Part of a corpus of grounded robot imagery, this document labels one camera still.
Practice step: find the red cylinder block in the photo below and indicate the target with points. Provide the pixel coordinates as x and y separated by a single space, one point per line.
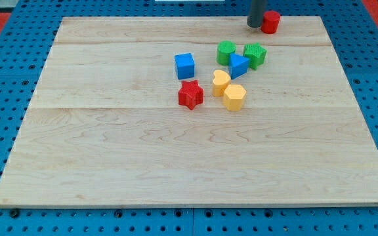
270 21

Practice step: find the red star block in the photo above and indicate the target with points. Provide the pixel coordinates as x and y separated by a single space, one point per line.
190 94

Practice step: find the yellow heart block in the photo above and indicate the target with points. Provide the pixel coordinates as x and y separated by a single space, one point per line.
221 80

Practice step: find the yellow hexagon block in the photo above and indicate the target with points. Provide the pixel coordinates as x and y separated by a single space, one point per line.
234 97

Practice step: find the blue cube block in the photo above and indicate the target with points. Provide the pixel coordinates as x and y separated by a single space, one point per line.
184 66

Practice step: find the blue triangle block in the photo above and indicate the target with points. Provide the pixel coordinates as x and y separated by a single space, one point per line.
238 65

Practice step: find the green cylinder block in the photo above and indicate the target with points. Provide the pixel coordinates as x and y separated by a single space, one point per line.
224 50

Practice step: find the light wooden board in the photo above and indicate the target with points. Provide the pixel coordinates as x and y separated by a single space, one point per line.
104 128

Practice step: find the green star block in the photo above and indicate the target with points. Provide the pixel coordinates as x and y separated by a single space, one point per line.
255 53

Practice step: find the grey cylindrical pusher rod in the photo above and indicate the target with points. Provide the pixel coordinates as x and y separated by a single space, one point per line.
256 13

